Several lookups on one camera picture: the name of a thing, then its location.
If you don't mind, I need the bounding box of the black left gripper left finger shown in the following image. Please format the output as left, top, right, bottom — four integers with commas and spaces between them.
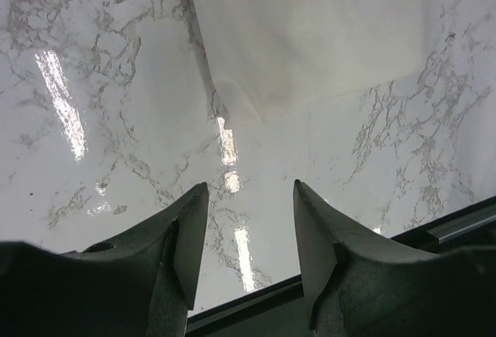
1, 183, 208, 336

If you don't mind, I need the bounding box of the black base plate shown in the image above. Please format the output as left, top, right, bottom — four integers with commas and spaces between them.
186, 197, 495, 336

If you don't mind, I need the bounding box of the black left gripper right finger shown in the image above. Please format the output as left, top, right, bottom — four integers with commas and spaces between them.
293, 181, 495, 336

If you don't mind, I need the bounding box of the white Coca-Cola t-shirt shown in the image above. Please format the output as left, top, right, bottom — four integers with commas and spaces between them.
192, 0, 430, 126

